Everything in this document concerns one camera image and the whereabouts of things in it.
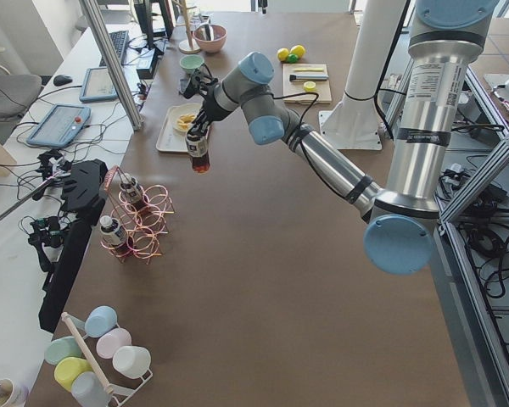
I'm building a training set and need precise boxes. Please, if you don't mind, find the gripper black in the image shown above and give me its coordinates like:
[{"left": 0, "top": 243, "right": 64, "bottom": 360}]
[{"left": 187, "top": 82, "right": 227, "bottom": 138}]

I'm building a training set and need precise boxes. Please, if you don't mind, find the tea bottle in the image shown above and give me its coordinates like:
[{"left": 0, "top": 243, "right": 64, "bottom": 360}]
[
  {"left": 120, "top": 173, "right": 148, "bottom": 212},
  {"left": 185, "top": 131, "right": 210, "bottom": 174},
  {"left": 99, "top": 215, "right": 131, "bottom": 256}
]

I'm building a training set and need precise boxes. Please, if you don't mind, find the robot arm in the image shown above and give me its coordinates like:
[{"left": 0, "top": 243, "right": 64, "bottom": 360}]
[{"left": 183, "top": 1, "right": 496, "bottom": 275}]

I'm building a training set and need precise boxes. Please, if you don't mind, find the white serving tray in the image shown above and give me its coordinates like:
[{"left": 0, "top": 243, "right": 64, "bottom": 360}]
[{"left": 155, "top": 103, "right": 201, "bottom": 153}]

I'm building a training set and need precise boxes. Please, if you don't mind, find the white round plate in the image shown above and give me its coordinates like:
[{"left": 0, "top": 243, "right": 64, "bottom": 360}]
[{"left": 170, "top": 103, "right": 202, "bottom": 134}]

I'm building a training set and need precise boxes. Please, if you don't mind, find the grey folded cloth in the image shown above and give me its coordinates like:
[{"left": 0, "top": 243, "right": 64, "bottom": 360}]
[{"left": 179, "top": 77, "right": 196, "bottom": 98}]

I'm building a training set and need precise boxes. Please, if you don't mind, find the green bowl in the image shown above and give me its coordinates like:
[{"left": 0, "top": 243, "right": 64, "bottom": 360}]
[{"left": 180, "top": 54, "right": 204, "bottom": 75}]

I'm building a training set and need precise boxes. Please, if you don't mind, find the pink bowl with ice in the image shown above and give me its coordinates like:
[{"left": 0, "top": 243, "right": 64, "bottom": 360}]
[{"left": 193, "top": 23, "right": 227, "bottom": 53}]

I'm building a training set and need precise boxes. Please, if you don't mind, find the bamboo cutting board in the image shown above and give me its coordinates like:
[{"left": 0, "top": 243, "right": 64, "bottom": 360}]
[{"left": 282, "top": 63, "right": 333, "bottom": 104}]

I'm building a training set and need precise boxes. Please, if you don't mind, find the yellow lemon near board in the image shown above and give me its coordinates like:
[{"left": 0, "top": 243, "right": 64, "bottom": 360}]
[{"left": 277, "top": 47, "right": 290, "bottom": 62}]

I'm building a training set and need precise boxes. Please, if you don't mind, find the steel muddler black tip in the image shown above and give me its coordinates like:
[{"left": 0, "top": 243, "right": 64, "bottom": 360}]
[{"left": 288, "top": 72, "right": 329, "bottom": 82}]

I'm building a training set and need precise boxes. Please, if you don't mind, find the blue teach pendant far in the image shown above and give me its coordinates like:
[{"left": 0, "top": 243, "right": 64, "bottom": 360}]
[{"left": 79, "top": 67, "right": 118, "bottom": 103}]

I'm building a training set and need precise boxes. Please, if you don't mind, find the blue teach pendant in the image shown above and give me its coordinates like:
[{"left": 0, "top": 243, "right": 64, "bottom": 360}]
[
  {"left": 26, "top": 104, "right": 91, "bottom": 148},
  {"left": 79, "top": 67, "right": 118, "bottom": 103}
]

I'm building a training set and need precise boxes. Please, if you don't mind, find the green lime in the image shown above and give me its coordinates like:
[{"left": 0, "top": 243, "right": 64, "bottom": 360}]
[{"left": 286, "top": 53, "right": 299, "bottom": 64}]

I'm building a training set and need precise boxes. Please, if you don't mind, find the half lemon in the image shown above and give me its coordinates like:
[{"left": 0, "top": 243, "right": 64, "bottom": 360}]
[{"left": 303, "top": 81, "right": 316, "bottom": 92}]

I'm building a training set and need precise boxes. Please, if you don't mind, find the black keyboard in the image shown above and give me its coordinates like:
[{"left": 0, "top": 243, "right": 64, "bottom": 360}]
[{"left": 109, "top": 31, "right": 129, "bottom": 65}]

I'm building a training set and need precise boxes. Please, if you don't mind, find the yellow plastic knife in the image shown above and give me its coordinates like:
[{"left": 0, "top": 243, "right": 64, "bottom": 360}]
[{"left": 293, "top": 65, "right": 325, "bottom": 72}]

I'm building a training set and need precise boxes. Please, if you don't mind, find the yellow lemon far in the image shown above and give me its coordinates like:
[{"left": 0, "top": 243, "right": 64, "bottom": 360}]
[{"left": 290, "top": 44, "right": 306, "bottom": 59}]

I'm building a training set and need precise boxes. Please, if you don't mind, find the blue teach pendant near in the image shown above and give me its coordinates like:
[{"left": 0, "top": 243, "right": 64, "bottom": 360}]
[{"left": 26, "top": 104, "right": 91, "bottom": 148}]

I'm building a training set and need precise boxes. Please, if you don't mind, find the black computer mouse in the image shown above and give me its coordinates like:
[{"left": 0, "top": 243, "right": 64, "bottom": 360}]
[{"left": 53, "top": 75, "right": 73, "bottom": 86}]

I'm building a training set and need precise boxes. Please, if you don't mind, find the light blue cup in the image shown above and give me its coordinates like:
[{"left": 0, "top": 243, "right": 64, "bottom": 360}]
[{"left": 85, "top": 305, "right": 118, "bottom": 338}]

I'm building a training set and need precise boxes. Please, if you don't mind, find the pink cup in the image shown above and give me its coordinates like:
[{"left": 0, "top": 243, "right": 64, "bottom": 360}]
[{"left": 96, "top": 327, "right": 131, "bottom": 360}]

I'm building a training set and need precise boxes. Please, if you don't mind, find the white cup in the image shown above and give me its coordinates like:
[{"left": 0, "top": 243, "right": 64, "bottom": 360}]
[{"left": 112, "top": 345, "right": 151, "bottom": 379}]

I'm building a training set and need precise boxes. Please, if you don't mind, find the green cup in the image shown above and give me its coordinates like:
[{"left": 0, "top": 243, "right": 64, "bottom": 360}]
[{"left": 44, "top": 336, "right": 83, "bottom": 365}]

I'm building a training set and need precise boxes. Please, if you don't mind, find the yellow cup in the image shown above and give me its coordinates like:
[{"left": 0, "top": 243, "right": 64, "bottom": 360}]
[{"left": 53, "top": 356, "right": 92, "bottom": 392}]

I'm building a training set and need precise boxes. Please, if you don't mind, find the grey blue cup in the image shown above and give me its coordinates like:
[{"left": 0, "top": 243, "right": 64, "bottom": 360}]
[{"left": 71, "top": 371, "right": 111, "bottom": 407}]

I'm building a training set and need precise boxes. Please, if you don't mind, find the braided ring donut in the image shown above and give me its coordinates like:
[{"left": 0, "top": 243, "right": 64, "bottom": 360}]
[{"left": 176, "top": 114, "right": 196, "bottom": 132}]

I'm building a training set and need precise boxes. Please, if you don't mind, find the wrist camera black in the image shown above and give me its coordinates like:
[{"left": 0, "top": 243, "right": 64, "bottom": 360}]
[{"left": 181, "top": 70, "right": 219, "bottom": 99}]

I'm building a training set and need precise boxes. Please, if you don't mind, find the copper wire bottle rack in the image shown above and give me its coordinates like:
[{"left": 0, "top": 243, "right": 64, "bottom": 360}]
[{"left": 100, "top": 165, "right": 175, "bottom": 263}]

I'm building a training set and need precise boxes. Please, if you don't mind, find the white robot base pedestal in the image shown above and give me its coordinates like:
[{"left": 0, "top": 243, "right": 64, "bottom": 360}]
[{"left": 320, "top": 0, "right": 410, "bottom": 151}]

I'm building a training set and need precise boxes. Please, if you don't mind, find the aluminium frame post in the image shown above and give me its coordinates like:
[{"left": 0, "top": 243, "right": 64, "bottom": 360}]
[{"left": 79, "top": 0, "right": 143, "bottom": 131}]

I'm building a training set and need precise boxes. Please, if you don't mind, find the white wire cup rack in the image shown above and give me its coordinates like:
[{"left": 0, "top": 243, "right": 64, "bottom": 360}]
[{"left": 61, "top": 312, "right": 154, "bottom": 406}]

